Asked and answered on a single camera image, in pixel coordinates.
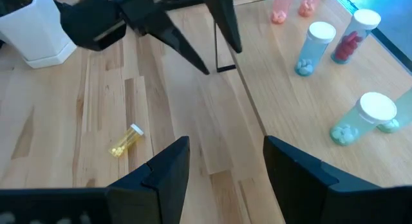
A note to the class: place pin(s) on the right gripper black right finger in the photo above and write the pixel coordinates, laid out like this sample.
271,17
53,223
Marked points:
299,192

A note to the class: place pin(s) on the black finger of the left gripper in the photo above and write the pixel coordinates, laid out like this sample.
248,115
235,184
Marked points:
225,18
175,40

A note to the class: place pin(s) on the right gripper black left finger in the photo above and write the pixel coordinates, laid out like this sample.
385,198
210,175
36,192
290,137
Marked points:
164,188

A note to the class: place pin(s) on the pink pill bottle white cap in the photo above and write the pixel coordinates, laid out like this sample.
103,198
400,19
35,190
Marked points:
280,11
307,6

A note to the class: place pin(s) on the yellow pill bottle white cap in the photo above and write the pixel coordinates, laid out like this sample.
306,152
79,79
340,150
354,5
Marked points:
125,142

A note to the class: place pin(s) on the teal pill bottle white cap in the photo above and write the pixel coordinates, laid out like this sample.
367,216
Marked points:
402,114
357,124

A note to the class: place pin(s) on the blue pill bottle white cap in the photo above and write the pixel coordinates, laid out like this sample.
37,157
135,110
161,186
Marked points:
313,53

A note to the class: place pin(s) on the red pill bottle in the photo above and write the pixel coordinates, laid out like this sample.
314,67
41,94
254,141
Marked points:
349,43

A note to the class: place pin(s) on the white hexagonal planter pot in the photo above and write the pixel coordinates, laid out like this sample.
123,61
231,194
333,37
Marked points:
35,34

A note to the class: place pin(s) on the black aluminium table frame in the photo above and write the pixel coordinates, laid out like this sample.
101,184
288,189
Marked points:
193,5

